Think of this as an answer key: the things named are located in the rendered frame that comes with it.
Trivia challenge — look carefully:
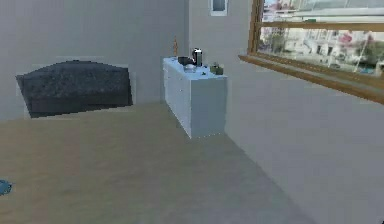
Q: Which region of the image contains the white chest of drawers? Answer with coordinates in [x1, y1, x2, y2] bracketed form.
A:
[162, 57, 229, 140]

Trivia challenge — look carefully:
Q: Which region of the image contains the small green potted plant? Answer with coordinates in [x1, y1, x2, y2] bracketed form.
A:
[209, 62, 224, 76]

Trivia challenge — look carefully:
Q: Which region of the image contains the dark bowl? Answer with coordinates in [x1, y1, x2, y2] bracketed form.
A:
[177, 55, 195, 66]

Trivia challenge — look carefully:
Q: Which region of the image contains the black and white kettle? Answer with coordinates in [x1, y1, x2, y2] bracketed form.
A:
[192, 47, 204, 67]

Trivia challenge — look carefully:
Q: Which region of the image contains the dark grey sofa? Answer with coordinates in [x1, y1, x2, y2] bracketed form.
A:
[15, 59, 134, 119]

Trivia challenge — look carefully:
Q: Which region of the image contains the wooden framed window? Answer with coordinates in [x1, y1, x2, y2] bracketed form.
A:
[238, 0, 384, 106]

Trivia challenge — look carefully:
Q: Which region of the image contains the blue object on floor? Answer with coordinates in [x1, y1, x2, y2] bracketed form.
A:
[0, 179, 14, 196]

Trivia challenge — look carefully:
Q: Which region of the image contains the white framed wall picture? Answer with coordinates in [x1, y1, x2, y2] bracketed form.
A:
[209, 0, 230, 17]

